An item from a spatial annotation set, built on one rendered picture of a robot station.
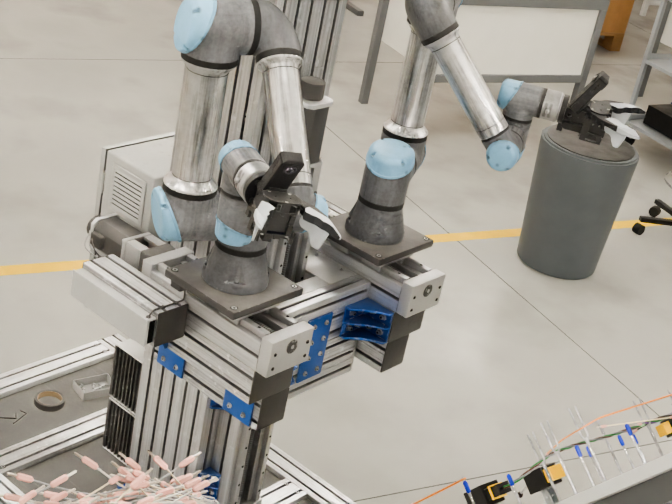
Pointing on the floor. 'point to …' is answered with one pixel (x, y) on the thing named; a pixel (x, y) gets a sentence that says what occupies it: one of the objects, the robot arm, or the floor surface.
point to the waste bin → (573, 202)
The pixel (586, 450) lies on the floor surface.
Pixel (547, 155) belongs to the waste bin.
